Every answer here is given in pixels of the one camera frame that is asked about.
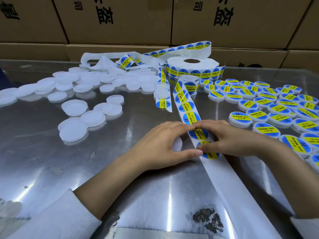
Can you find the group of stickered lids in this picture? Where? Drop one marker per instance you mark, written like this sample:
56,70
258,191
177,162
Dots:
279,109

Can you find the person's left hand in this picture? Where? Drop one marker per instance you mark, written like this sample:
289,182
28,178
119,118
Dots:
154,146

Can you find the large roll of stickers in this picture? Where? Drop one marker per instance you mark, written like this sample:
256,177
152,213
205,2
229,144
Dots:
192,65

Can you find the loose twisted sticker strip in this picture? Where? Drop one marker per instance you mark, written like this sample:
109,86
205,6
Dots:
163,82

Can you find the person's right hand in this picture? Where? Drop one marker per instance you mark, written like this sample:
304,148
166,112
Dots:
239,143

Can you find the person's left forearm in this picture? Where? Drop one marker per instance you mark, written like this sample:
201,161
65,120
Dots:
82,204

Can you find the crumpled empty backing paper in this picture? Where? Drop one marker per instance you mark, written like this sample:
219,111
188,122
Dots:
99,60

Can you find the stack of cardboard boxes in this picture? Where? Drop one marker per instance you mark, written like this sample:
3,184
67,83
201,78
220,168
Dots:
124,22

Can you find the white plastic lid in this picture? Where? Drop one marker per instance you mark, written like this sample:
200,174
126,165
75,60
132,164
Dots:
178,144

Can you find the small roll of stickers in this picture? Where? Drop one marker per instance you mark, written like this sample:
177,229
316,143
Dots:
190,84

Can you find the pile of plain white lids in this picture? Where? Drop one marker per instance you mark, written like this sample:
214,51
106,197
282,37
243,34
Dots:
74,107

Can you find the person's right thumb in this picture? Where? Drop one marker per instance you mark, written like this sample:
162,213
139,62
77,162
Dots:
211,146

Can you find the black object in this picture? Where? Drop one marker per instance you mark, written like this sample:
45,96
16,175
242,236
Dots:
249,65

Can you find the person's right forearm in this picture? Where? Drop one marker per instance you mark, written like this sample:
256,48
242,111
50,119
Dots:
294,181

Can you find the person's left thumb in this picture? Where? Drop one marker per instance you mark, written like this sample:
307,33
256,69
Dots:
188,154

